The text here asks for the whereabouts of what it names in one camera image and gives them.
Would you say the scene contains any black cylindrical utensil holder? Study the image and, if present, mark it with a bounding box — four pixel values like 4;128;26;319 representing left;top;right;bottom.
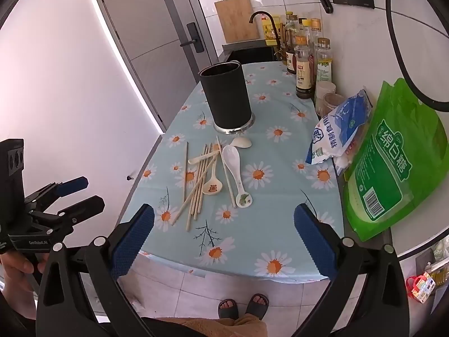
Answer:
199;61;255;135

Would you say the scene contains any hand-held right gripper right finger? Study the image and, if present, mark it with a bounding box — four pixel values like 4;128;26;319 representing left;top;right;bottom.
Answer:
293;203;411;337

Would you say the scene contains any green sugar bag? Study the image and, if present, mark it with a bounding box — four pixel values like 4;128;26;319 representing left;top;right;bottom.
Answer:
343;78;449;242

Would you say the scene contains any wooden cutting board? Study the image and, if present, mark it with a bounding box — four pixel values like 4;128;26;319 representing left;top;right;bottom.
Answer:
214;0;260;44

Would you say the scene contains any black door handle lock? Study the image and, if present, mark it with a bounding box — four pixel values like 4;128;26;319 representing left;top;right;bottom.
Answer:
180;22;205;54

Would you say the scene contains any person's left hand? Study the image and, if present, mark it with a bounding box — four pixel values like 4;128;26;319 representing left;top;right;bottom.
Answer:
0;252;50;292

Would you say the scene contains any person's brown clothing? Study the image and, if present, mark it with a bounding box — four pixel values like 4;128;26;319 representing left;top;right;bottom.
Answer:
140;314;268;337

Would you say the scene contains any cream spoon bear print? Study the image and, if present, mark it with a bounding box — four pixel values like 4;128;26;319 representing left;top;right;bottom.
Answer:
201;147;224;196

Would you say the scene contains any person's left forearm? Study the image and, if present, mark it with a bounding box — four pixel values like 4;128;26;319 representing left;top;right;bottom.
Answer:
0;288;38;325

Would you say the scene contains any plain cream spoon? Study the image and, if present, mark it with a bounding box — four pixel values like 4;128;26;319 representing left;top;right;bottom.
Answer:
188;145;221;165

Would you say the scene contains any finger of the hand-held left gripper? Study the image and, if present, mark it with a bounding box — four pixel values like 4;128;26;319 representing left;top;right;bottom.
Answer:
29;195;105;224
24;176;88;212

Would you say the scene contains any white chopstick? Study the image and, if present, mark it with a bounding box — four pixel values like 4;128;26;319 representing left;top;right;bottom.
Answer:
171;135;237;231

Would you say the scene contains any grey door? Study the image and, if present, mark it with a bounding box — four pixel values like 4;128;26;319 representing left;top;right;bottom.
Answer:
91;0;220;134

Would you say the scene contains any blue white salt bag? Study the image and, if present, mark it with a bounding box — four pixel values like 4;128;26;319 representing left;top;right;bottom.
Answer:
305;89;373;165

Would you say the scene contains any brown spice jar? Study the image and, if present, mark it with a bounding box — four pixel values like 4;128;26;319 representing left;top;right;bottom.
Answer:
323;93;346;118

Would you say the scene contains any white lid spice jar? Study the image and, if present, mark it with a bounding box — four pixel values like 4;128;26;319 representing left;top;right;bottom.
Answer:
315;81;336;116

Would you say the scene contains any daisy print blue tablecloth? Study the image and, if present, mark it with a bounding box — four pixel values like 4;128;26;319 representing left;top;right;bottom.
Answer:
119;61;346;283

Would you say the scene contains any black faucet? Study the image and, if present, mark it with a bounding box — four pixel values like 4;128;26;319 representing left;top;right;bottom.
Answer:
249;11;285;55

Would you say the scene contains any white spoon green print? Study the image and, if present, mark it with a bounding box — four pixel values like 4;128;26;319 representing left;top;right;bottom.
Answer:
222;145;255;208

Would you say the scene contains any black slipper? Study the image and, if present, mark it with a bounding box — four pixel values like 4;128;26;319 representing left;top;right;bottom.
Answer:
244;294;270;320
218;298;239;320

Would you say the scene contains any cluster of condiment bottles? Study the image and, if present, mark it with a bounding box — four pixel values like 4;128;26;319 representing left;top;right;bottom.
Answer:
279;11;334;99

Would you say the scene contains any dark kitchen sink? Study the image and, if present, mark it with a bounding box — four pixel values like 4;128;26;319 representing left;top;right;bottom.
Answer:
222;40;281;65

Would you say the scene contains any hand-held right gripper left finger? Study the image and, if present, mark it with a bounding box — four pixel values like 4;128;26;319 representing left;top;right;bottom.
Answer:
36;203;155;337

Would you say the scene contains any thick black cable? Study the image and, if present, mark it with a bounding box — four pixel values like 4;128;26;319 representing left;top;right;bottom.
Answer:
382;0;449;111

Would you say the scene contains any colourful snack packet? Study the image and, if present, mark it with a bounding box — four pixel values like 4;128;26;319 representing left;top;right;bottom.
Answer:
406;270;437;303

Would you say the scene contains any yellow oil jug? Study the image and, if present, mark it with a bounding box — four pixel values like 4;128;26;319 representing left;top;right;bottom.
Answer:
261;16;283;46

